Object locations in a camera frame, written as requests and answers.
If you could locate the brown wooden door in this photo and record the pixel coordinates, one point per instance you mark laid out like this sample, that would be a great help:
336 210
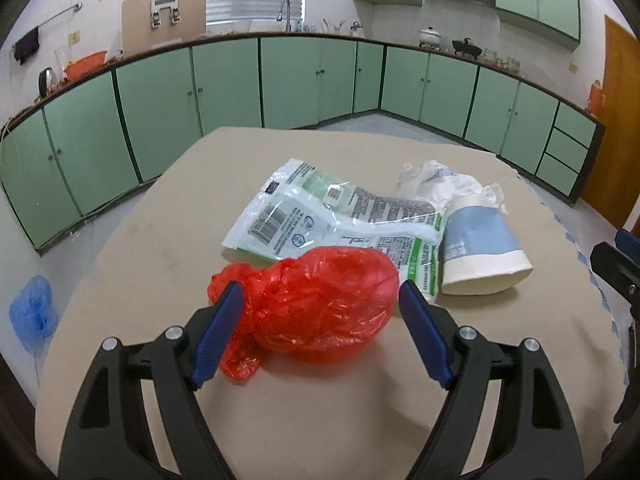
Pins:
612 186

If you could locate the white cooking pot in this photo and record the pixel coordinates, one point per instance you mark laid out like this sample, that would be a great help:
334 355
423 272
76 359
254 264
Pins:
429 38

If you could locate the green white plastic package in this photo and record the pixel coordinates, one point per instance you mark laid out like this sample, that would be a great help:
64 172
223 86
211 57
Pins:
301 207

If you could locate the orange basket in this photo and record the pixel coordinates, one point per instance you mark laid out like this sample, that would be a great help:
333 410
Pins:
84 66

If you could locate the red plastic bag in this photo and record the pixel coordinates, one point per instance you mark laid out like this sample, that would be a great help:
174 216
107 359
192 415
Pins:
320 308

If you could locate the crumpled white tissue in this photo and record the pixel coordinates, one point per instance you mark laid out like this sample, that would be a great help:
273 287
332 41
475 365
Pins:
435 183

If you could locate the towel rail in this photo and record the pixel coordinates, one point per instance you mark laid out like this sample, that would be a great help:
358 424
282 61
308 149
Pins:
75 8

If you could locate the dark hanging towel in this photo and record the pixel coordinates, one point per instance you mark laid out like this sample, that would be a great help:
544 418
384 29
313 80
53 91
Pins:
27 46

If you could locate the orange thermos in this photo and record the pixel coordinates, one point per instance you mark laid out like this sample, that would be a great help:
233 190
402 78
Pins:
596 98

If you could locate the steel kettle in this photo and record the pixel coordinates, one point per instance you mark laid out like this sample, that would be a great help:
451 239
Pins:
47 82

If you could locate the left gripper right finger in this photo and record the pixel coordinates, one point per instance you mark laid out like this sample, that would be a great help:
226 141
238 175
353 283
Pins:
534 435

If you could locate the blue plastic bag on floor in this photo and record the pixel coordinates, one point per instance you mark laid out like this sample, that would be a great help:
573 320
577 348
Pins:
32 315

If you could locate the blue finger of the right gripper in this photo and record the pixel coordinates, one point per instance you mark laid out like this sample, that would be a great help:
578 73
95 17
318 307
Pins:
627 243

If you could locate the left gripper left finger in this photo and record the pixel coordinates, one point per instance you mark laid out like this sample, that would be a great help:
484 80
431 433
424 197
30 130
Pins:
108 435

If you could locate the black wok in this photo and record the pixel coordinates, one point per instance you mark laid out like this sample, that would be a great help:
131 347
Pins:
465 47

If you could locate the cardboard box with scale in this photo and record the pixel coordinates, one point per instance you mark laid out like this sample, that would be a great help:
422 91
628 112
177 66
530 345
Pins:
151 24

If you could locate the blue white paper cup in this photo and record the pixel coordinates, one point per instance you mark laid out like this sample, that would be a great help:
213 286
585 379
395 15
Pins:
480 255

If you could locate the green base cabinets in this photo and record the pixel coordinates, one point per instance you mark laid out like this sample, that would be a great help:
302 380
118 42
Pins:
121 127

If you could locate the chrome sink faucet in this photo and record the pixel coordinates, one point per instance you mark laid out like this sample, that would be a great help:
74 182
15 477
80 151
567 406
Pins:
284 15

